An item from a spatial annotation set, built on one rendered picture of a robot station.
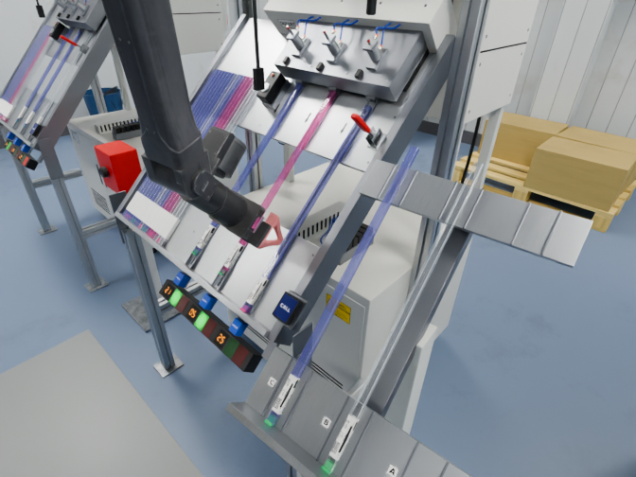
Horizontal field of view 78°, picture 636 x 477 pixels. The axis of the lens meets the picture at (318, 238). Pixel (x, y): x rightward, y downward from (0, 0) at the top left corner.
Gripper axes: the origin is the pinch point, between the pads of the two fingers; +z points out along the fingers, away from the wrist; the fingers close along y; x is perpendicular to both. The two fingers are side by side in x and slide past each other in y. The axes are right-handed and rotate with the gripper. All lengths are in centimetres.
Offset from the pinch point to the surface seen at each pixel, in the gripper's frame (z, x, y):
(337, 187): 66, -32, 36
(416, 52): 2.1, -46.7, -7.8
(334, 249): 7.6, -4.3, -11.9
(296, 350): 7.5, 15.8, -16.3
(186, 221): 7.9, 7.4, 29.8
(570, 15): 197, -254, 34
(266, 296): 7.4, 11.0, -4.0
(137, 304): 68, 57, 101
